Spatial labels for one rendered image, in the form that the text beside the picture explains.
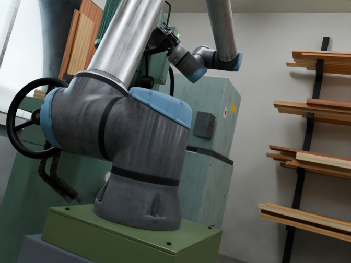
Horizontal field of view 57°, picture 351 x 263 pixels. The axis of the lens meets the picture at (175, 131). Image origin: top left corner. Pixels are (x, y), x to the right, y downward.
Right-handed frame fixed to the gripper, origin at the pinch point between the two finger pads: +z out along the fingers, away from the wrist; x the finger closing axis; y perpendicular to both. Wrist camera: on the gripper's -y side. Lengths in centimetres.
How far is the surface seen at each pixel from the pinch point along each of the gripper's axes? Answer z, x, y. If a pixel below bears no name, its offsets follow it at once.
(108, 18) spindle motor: 10.6, 0.2, -8.7
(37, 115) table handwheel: -2, 56, -21
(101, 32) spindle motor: 8.8, 4.1, -13.7
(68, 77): 2.1, 35.2, -18.0
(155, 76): -21.8, -7.3, -18.9
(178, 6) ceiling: 17, -264, -94
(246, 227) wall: -191, -97, -138
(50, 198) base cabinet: -24, 61, -47
